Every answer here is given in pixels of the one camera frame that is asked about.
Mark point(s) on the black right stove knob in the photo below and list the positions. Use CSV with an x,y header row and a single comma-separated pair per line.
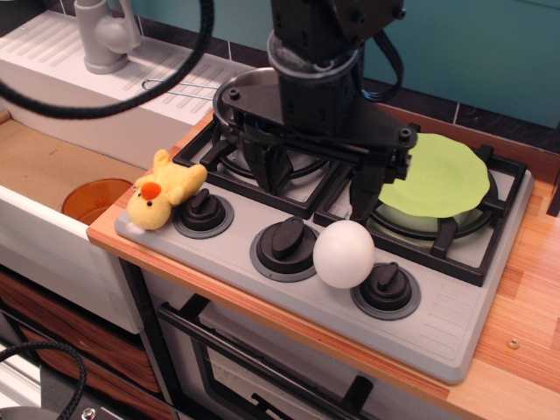
x,y
389,293

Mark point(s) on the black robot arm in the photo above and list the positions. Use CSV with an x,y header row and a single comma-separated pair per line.
x,y
326,39

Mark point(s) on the black stove knob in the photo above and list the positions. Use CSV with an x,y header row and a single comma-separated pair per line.
x,y
283,252
203,216
389,293

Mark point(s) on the white egg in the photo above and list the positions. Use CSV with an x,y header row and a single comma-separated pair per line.
x,y
344,254

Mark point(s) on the oven door with handle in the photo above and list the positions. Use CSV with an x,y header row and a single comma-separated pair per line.
x,y
187,320

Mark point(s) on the green plate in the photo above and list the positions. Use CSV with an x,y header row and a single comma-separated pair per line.
x,y
445,178

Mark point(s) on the black right burner grate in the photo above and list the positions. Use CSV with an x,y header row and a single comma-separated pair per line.
x,y
472,246

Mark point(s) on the black left burner grate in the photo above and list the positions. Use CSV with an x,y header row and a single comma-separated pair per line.
x,y
227,169

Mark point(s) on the black burner grate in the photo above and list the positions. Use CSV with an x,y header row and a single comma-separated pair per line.
x,y
472,246
227,169

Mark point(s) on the black left stove knob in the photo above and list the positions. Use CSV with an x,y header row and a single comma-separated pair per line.
x,y
203,216

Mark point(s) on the white toy sink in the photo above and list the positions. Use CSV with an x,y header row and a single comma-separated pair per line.
x,y
44,159

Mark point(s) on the yellow stuffed duck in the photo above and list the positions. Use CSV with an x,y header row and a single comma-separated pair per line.
x,y
157,194

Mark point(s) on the grey toy stove top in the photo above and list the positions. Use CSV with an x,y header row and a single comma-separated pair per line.
x,y
433,280

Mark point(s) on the silver metal pan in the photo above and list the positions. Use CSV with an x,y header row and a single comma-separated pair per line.
x,y
254,92

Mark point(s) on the black middle stove knob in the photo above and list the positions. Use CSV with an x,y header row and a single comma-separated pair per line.
x,y
283,252

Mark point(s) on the orange plastic cup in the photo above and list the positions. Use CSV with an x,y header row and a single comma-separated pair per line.
x,y
89,201

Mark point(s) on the wooden drawer fronts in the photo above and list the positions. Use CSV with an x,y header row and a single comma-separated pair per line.
x,y
118,368

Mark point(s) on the grey toy faucet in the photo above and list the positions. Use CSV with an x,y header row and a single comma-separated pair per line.
x,y
106,39

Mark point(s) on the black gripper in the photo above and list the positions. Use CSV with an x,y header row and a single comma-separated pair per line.
x,y
331,119

